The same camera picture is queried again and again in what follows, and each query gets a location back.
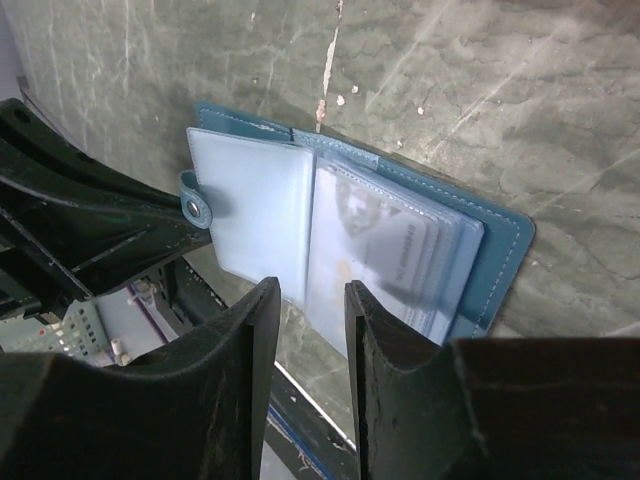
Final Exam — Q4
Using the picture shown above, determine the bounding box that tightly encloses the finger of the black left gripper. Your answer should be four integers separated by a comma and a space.
1, 98, 211, 319

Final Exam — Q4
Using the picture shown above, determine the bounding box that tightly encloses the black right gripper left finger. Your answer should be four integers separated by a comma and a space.
1, 277, 281, 479

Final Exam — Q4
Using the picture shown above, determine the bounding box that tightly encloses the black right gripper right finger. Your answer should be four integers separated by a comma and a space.
344, 281, 639, 479

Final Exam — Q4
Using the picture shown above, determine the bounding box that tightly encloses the blue card holder wallet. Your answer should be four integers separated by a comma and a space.
180, 102, 535, 351

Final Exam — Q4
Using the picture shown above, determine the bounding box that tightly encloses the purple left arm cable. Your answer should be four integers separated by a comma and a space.
127, 282, 174, 346

